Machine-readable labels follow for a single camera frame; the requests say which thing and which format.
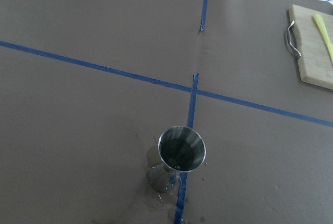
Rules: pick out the steel cocktail jigger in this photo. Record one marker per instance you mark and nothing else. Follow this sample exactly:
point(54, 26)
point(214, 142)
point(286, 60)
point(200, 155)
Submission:
point(181, 150)

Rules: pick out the bamboo cutting board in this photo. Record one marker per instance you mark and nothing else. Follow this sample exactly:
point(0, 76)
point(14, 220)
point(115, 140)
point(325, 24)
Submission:
point(306, 41)

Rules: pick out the yellow plastic knife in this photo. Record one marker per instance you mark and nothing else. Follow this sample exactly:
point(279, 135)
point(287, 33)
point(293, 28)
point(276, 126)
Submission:
point(323, 31)

